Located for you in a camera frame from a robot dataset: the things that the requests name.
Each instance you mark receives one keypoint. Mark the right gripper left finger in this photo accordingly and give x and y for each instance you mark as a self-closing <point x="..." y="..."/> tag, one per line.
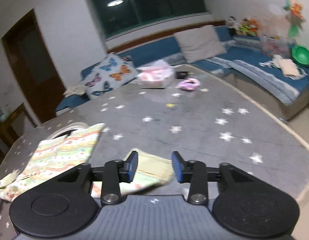
<point x="70" y="201"/>

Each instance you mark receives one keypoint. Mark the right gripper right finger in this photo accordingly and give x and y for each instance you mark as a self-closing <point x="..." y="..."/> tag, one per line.
<point x="245" y="205"/>

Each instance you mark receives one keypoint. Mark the colourful patterned children's garment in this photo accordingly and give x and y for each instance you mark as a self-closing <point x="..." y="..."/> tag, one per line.
<point x="55" y="156"/>

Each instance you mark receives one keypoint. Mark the folded cream clothes pile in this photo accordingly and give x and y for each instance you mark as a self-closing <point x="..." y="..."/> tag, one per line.
<point x="287" y="66"/>

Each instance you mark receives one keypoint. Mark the cream crumpled cloth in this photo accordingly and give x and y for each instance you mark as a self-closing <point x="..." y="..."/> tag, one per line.
<point x="79" y="90"/>

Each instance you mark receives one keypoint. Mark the dark wooden door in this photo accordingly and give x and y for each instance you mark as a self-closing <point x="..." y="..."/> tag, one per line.
<point x="33" y="68"/>

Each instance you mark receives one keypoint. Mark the pink hair scrunchie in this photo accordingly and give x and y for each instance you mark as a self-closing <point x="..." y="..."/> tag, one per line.
<point x="190" y="84"/>

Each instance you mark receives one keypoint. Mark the blue corner sofa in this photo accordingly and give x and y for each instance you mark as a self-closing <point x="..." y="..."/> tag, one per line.
<point x="241" y="66"/>

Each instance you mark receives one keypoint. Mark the small black box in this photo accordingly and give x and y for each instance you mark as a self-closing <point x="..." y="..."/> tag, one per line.
<point x="181" y="74"/>

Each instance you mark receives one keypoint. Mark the butterfly print pillow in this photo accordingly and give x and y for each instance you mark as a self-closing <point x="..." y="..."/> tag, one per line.
<point x="108" y="75"/>

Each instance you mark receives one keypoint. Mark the pink tissue pack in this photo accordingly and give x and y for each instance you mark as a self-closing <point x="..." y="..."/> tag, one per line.
<point x="158" y="75"/>

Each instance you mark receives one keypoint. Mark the green plastic bowl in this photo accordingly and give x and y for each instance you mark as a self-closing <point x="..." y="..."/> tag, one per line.
<point x="300" y="55"/>

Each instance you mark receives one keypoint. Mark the clear plastic storage box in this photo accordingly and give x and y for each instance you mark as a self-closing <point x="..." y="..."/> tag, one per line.
<point x="276" y="45"/>

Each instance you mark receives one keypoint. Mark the grey plain pillow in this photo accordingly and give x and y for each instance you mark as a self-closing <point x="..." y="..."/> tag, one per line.
<point x="199" y="43"/>

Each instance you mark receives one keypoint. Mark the yellow orange plush toys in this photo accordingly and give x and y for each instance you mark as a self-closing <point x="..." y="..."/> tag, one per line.
<point x="249" y="27"/>

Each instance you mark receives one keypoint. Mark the panda plush toy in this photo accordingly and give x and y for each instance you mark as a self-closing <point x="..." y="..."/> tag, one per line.
<point x="231" y="22"/>

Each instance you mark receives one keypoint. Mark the colourful pinwheel toy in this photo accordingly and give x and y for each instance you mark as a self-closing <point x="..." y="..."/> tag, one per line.
<point x="294" y="17"/>

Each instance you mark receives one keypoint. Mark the dark window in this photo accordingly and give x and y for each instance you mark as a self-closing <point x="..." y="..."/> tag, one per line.
<point x="118" y="16"/>

